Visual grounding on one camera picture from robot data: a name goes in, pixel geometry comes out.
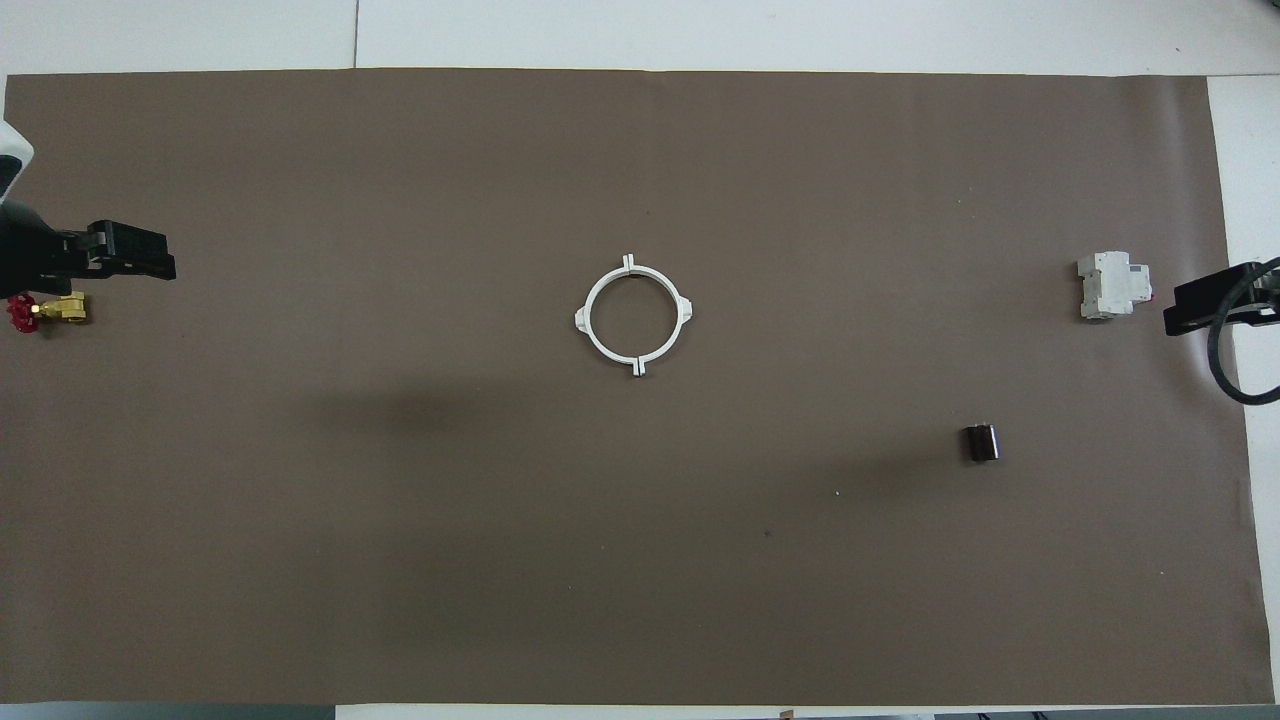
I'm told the brass valve red handle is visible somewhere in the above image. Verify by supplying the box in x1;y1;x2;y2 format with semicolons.
6;291;90;337

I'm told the white half-ring pipe clamp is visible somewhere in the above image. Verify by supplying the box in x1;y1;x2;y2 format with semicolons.
573;254;642;378
626;254;695;379

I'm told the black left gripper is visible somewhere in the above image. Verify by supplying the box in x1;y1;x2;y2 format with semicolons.
0;204;178;299

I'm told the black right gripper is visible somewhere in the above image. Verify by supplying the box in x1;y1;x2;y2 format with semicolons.
1162;259;1280;337

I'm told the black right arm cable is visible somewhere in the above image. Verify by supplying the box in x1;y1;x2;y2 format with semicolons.
1206;257;1280;407

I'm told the brown table mat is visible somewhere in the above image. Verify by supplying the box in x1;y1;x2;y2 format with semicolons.
0;68;1277;707

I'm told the grey circuit breaker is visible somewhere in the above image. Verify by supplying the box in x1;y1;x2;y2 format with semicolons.
1075;251;1154;323

